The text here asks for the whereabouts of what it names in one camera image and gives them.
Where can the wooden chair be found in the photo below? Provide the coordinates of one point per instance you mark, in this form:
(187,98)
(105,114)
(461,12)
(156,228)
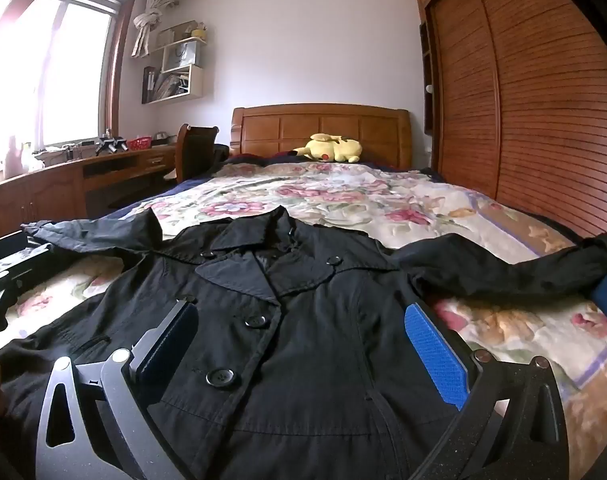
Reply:
(196,150)

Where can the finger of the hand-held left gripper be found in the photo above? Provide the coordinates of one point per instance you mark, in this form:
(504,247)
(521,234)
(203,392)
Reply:
(3,247)
(8,277)

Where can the yellow plush toy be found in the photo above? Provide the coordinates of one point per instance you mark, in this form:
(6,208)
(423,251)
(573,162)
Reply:
(333,149)

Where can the wooden slatted wardrobe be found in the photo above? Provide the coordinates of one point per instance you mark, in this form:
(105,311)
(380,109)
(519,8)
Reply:
(533,110)

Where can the black metal gadget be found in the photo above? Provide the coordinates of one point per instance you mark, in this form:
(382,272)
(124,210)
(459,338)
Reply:
(110,145)

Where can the white bottle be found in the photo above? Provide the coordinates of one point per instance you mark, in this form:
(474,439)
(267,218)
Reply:
(14,157)

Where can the white paper bag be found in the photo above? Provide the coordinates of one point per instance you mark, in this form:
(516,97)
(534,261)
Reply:
(181,55)

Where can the tied white curtain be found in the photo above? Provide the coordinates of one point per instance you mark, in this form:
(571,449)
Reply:
(146,25)

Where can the wooden desk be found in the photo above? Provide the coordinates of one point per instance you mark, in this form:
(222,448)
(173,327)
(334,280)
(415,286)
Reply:
(48,190)

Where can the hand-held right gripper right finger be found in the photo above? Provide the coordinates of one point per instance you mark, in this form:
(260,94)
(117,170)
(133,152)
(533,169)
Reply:
(433,355)

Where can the stack of books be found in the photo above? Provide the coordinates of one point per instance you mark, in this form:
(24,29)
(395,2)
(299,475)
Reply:
(168,86)

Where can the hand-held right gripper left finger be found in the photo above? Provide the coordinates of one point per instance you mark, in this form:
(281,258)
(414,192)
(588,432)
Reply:
(166,345)

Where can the floral blanket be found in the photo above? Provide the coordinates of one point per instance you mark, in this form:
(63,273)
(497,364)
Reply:
(363,200)

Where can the white wall shelf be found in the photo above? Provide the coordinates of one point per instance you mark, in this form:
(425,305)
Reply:
(196,82)

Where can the black coat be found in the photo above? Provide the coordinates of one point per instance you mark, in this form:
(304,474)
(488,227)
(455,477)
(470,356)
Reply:
(293,360)

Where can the window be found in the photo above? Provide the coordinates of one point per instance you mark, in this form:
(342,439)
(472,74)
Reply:
(68,75)

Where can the red basket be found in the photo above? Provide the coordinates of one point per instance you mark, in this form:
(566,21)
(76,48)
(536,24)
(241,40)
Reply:
(140,143)

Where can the wooden bed headboard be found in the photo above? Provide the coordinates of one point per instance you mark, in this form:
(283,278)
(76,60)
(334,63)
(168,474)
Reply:
(333,127)

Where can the small yellow item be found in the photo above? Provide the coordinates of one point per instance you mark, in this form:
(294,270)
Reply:
(199,31)

